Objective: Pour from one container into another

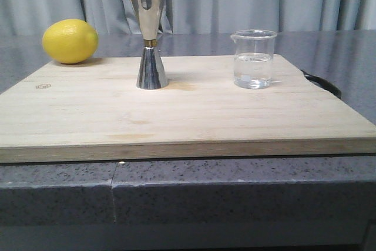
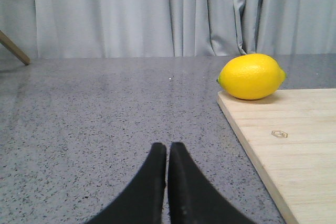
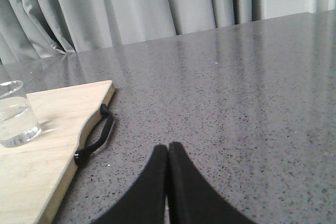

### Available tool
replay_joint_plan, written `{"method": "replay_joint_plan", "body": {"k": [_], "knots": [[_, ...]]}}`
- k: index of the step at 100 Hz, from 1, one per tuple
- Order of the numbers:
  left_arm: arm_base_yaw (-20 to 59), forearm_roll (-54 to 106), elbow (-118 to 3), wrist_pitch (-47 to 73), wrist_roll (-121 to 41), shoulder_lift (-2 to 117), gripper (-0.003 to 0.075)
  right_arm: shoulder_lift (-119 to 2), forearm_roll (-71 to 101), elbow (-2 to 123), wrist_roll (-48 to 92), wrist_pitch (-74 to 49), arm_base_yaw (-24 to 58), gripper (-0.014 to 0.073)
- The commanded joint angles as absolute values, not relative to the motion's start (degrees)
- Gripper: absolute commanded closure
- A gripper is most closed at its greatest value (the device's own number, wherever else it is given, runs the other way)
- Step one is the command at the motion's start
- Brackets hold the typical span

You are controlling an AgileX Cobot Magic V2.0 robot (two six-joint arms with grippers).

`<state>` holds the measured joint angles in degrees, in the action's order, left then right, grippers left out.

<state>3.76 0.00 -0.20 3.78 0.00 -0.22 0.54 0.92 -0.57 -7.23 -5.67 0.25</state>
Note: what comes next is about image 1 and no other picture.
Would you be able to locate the yellow lemon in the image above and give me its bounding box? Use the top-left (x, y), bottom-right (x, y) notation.
top-left (42, 19), bottom-right (99, 64)

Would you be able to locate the silver double jigger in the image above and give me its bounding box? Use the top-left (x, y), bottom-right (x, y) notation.
top-left (130, 0), bottom-right (168, 90)

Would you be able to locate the clear glass beaker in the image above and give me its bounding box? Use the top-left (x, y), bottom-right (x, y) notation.
top-left (230, 29), bottom-right (277, 89)

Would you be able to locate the wooden cutting board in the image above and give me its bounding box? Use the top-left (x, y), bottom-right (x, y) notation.
top-left (1, 55), bottom-right (375, 163)

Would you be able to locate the black board handle strap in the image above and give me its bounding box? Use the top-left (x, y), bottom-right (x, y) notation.
top-left (299, 69), bottom-right (343, 98)

